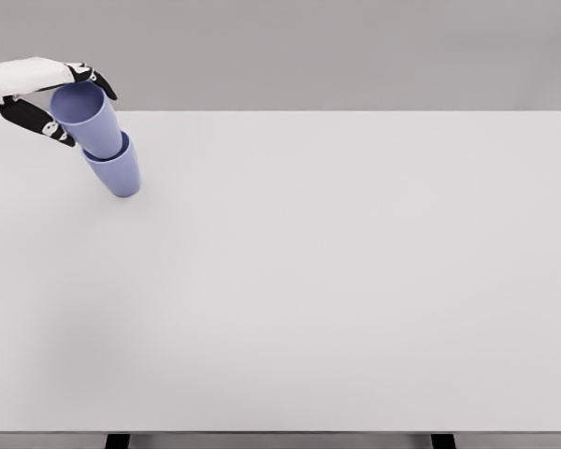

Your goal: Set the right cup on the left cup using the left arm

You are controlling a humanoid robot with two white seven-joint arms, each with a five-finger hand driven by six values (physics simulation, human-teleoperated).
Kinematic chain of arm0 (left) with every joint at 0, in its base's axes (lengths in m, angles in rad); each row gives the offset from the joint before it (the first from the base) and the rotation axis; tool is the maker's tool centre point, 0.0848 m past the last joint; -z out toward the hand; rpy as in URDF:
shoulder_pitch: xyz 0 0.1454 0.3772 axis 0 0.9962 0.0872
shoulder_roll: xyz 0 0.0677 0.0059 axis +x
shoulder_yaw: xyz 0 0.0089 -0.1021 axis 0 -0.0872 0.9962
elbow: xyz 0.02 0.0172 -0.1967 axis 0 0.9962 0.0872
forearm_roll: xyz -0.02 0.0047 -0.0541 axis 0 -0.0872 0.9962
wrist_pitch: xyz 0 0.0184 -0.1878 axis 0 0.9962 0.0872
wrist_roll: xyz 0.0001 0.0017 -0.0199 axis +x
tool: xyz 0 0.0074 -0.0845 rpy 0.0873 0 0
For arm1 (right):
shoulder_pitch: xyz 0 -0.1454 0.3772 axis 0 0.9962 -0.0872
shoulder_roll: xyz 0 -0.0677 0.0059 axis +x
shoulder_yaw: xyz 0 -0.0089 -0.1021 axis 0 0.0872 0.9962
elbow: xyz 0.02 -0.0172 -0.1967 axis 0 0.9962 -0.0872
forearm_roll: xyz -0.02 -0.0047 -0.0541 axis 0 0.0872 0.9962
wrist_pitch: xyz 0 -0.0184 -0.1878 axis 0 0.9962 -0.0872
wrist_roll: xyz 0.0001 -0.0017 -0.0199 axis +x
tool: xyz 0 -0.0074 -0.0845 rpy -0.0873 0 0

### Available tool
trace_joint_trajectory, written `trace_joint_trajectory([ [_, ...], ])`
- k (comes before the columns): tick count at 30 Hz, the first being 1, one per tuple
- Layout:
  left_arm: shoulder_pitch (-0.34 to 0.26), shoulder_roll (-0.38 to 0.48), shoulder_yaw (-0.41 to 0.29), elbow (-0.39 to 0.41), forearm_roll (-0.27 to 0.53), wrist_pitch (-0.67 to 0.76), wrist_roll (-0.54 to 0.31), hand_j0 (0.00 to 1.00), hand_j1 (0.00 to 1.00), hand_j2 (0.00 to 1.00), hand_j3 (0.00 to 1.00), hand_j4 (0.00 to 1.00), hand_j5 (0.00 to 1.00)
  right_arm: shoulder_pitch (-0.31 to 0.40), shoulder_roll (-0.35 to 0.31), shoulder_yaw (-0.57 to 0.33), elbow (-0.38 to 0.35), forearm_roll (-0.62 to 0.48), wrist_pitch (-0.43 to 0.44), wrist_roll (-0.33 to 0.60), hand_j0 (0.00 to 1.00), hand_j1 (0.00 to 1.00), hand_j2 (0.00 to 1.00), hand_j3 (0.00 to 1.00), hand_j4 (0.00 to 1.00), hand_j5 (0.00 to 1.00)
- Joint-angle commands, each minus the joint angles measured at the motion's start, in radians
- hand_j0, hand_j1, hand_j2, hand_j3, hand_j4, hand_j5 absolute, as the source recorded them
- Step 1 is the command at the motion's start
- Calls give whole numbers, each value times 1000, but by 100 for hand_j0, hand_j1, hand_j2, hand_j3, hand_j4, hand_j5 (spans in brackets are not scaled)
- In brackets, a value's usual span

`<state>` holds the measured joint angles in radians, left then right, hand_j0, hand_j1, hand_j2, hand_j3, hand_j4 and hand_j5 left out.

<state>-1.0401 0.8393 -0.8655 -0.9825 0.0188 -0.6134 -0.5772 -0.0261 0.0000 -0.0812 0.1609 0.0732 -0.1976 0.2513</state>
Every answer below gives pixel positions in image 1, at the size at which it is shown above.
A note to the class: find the lavender blue plastic cup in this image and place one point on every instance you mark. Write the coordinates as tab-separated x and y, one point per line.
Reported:
91	125
117	170

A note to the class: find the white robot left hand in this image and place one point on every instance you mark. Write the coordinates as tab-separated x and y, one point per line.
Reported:
28	77

